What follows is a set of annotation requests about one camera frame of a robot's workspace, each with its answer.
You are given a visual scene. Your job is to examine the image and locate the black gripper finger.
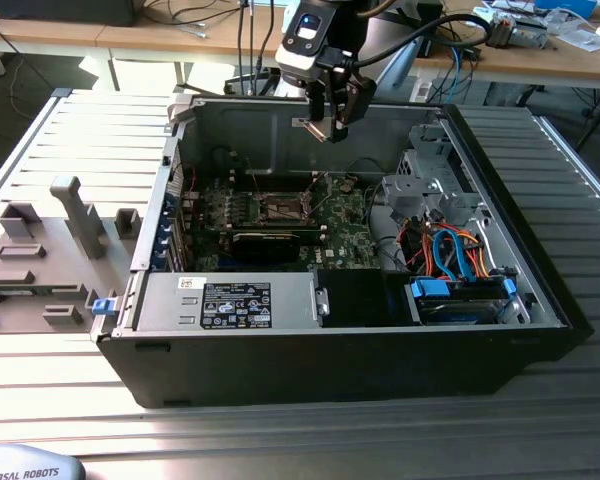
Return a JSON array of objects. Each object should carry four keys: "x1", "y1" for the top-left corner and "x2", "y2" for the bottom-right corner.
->
[
  {"x1": 307, "y1": 82, "x2": 328, "y2": 124},
  {"x1": 328, "y1": 73, "x2": 380, "y2": 145}
]

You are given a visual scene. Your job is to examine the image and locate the silver topped CPU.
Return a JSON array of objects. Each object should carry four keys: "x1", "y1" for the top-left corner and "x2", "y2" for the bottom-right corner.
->
[{"x1": 303, "y1": 118, "x2": 331, "y2": 143}]

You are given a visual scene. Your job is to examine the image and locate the RAM slot with white clip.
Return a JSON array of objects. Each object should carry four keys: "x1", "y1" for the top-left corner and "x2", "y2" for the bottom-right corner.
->
[
  {"x1": 231, "y1": 225, "x2": 327, "y2": 235},
  {"x1": 228, "y1": 179, "x2": 326, "y2": 188},
  {"x1": 228, "y1": 169, "x2": 326, "y2": 179}
]

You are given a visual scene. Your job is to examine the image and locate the CPU socket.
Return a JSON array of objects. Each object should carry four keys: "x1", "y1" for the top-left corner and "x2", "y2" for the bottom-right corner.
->
[{"x1": 251, "y1": 191, "x2": 315, "y2": 225}]

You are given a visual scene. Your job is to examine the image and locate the dark CPU cooler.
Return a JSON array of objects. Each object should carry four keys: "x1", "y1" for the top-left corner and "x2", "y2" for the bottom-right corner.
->
[{"x1": 483, "y1": 13, "x2": 517, "y2": 50}]

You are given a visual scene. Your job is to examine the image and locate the silver metal drive cage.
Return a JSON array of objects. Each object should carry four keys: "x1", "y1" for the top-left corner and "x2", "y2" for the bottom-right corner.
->
[{"x1": 381, "y1": 123, "x2": 487, "y2": 232}]

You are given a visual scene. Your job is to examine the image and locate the green motherboard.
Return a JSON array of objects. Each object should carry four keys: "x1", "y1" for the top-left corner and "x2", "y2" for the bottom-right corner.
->
[{"x1": 179, "y1": 169, "x2": 385, "y2": 275}]

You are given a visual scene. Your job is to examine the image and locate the white leaflet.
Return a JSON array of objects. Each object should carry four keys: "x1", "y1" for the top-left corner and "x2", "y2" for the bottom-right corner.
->
[{"x1": 467, "y1": 4, "x2": 496, "y2": 29}]

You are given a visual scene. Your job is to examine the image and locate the black graphics card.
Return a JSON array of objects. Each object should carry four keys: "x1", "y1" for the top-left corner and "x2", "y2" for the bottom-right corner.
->
[{"x1": 199, "y1": 227, "x2": 304, "y2": 265}]

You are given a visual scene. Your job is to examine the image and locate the wooden desk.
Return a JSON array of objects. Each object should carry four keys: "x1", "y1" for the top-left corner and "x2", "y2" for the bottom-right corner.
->
[
  {"x1": 0, "y1": 3, "x2": 287, "y2": 56},
  {"x1": 410, "y1": 0, "x2": 600, "y2": 92}
]

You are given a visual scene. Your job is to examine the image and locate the grey drive unit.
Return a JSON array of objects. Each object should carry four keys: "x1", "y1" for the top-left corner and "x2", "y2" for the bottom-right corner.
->
[{"x1": 509, "y1": 19, "x2": 551, "y2": 50}]

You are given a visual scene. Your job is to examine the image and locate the black plastic shroud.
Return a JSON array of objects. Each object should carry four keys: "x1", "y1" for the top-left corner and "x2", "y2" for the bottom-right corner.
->
[{"x1": 317, "y1": 268, "x2": 412, "y2": 329}]

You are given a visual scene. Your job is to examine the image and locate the hard disk in blue carrier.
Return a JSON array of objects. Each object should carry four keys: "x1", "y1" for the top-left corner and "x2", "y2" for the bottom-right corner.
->
[{"x1": 403, "y1": 276, "x2": 520, "y2": 326}]

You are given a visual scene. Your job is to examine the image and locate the blue box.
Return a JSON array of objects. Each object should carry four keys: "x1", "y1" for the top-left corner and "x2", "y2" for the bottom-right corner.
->
[{"x1": 534, "y1": 0, "x2": 599, "y2": 20}]

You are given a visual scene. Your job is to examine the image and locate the clear plastic bag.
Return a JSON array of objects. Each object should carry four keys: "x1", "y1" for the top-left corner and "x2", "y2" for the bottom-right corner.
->
[{"x1": 554, "y1": 27, "x2": 600, "y2": 52}]

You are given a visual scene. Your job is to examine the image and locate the grey power supply unit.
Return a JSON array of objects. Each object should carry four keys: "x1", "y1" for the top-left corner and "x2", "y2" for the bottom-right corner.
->
[{"x1": 134, "y1": 272, "x2": 322, "y2": 333}]

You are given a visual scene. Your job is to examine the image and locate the black PC case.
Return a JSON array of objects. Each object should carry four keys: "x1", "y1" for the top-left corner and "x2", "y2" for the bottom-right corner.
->
[{"x1": 93, "y1": 93, "x2": 596, "y2": 410}]

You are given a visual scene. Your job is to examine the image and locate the black computer tower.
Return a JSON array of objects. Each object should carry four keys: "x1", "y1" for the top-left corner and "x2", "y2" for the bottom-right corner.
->
[{"x1": 0, "y1": 0, "x2": 137, "y2": 28}]

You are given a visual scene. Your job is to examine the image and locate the grey parts rack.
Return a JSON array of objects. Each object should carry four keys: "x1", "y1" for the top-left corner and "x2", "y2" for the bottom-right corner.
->
[{"x1": 0, "y1": 174, "x2": 142, "y2": 335}]

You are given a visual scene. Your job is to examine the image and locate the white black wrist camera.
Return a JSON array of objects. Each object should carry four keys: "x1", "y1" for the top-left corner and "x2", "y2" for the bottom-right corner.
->
[{"x1": 274, "y1": 8, "x2": 331, "y2": 85}]

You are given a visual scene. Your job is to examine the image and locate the thin black cable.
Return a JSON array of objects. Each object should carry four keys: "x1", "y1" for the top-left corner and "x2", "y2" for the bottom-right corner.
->
[{"x1": 349, "y1": 156, "x2": 387, "y2": 211}]

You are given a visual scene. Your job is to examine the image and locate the thick black camera cable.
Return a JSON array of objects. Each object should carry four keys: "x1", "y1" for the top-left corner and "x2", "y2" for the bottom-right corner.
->
[{"x1": 349, "y1": 13, "x2": 495, "y2": 69}]

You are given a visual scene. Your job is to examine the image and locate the blue hanging cable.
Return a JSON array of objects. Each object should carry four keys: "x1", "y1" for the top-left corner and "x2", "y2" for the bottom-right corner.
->
[{"x1": 447, "y1": 37, "x2": 469, "y2": 104}]

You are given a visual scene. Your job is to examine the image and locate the blue flat data wire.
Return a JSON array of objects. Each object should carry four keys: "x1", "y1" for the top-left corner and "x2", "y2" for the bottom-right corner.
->
[{"x1": 429, "y1": 223, "x2": 477, "y2": 285}]

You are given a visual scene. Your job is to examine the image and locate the orange red power wires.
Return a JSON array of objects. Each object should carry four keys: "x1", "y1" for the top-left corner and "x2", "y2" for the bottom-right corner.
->
[{"x1": 398, "y1": 222, "x2": 491, "y2": 281}]

